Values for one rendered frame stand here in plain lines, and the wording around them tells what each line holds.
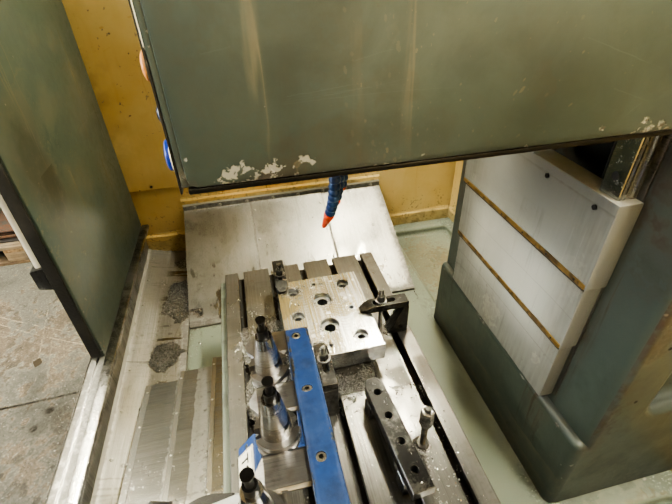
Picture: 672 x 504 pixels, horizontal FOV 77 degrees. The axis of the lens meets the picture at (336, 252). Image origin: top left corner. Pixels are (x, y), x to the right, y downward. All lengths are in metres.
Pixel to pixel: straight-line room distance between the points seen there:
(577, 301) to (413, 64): 0.63
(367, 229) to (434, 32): 1.48
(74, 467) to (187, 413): 0.28
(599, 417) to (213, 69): 0.94
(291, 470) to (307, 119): 0.43
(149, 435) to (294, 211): 1.05
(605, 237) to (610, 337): 0.21
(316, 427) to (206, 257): 1.27
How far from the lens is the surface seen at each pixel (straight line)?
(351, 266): 1.40
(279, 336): 0.75
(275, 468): 0.61
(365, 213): 1.90
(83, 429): 1.31
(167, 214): 1.98
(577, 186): 0.87
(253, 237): 1.82
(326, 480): 0.59
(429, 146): 0.45
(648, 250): 0.85
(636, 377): 0.97
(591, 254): 0.86
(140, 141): 1.85
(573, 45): 0.50
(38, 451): 2.43
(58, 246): 1.27
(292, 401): 0.66
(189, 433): 1.26
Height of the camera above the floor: 1.76
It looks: 36 degrees down
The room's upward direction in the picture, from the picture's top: 2 degrees counter-clockwise
